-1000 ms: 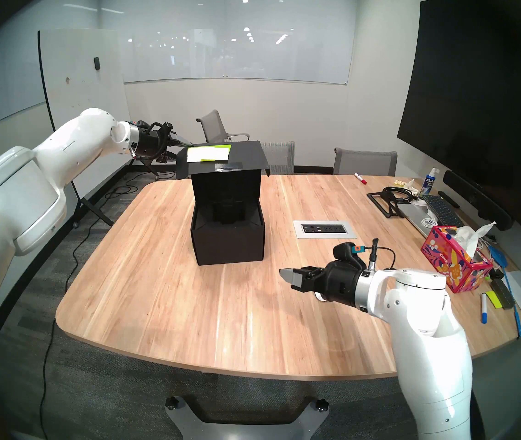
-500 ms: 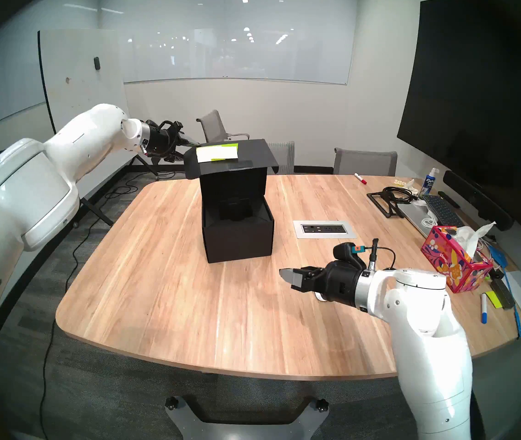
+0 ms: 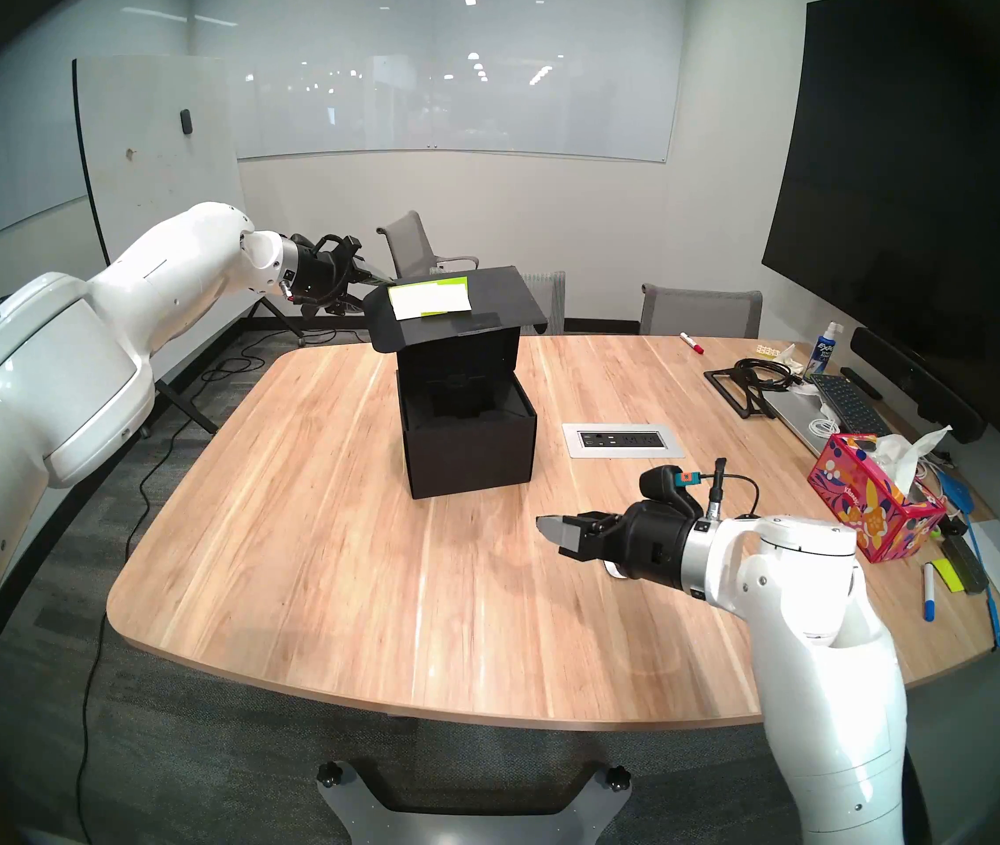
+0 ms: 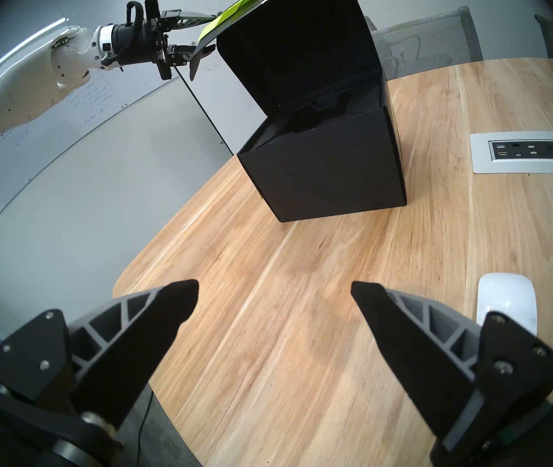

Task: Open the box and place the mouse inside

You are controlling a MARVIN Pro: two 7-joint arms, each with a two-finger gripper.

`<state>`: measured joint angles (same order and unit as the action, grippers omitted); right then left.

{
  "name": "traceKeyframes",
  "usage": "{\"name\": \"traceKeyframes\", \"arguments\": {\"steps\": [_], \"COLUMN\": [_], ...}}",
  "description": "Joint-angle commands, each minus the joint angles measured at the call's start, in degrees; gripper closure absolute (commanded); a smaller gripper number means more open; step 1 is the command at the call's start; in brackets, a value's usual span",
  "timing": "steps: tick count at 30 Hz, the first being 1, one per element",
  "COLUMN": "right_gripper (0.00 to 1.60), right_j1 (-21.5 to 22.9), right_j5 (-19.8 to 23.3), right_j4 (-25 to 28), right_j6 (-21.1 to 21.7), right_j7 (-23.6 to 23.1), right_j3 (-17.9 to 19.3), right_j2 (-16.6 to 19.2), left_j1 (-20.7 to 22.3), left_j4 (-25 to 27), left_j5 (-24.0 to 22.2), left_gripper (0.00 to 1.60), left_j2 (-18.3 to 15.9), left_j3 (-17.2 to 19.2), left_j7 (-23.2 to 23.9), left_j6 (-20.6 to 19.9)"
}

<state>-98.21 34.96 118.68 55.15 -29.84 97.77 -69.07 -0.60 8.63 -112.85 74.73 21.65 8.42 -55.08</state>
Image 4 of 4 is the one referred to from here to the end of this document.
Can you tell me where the gray plain-back office chair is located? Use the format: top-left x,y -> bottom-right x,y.
535,14 -> 553,59

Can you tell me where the lime green sticky note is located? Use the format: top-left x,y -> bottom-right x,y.
198,0 -> 267,42

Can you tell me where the gray mesh office chair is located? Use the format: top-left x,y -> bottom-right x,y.
369,6 -> 484,81

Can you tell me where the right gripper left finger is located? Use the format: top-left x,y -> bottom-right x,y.
0,279 -> 199,467

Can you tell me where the rolling whiteboard on stand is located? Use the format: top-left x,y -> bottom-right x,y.
173,53 -> 270,156

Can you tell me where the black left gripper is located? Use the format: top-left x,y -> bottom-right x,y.
111,0 -> 218,80

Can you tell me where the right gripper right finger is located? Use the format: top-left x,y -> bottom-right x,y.
352,281 -> 553,467

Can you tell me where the white computer mouse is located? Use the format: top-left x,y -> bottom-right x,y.
477,273 -> 538,336

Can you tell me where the black cardboard box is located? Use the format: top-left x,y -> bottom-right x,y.
190,0 -> 407,223

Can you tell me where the black floor cable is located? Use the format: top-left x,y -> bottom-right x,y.
135,393 -> 158,467

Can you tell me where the silver table power panel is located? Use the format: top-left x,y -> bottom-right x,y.
470,132 -> 553,175

